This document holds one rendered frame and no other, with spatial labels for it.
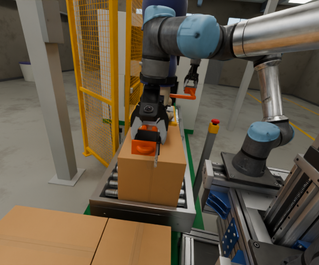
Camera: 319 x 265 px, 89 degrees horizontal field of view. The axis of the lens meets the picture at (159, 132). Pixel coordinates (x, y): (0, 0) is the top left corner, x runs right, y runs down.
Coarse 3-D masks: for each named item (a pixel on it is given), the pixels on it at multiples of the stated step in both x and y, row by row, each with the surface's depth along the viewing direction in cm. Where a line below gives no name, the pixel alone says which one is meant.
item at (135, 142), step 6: (138, 132) 53; (144, 132) 53; (150, 132) 54; (156, 132) 54; (138, 138) 50; (144, 138) 50; (150, 138) 50; (156, 138) 51; (132, 144) 49; (138, 144) 49; (144, 144) 49; (150, 144) 49; (132, 150) 50
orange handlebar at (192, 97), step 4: (192, 92) 121; (172, 96) 110; (176, 96) 110; (180, 96) 109; (184, 96) 109; (188, 96) 109; (192, 96) 110; (144, 128) 59; (152, 128) 61; (156, 128) 61; (136, 148) 49; (140, 148) 48; (144, 148) 48; (148, 148) 48; (152, 148) 49; (140, 152) 49; (144, 152) 48; (148, 152) 48
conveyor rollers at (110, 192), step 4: (176, 112) 295; (176, 116) 272; (176, 120) 256; (116, 168) 144; (116, 176) 136; (112, 180) 130; (112, 184) 128; (116, 184) 128; (108, 192) 120; (112, 192) 120; (116, 192) 120; (180, 192) 127; (116, 196) 120; (180, 200) 120; (184, 200) 120; (180, 204) 119
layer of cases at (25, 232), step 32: (0, 224) 92; (32, 224) 94; (64, 224) 96; (96, 224) 98; (128, 224) 100; (0, 256) 79; (32, 256) 80; (64, 256) 82; (96, 256) 83; (128, 256) 85; (160, 256) 86
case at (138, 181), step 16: (176, 128) 135; (128, 144) 106; (160, 144) 110; (176, 144) 112; (128, 160) 93; (144, 160) 93; (160, 160) 94; (176, 160) 96; (128, 176) 99; (144, 176) 98; (160, 176) 98; (176, 176) 98; (128, 192) 105; (144, 192) 105; (160, 192) 104; (176, 192) 104
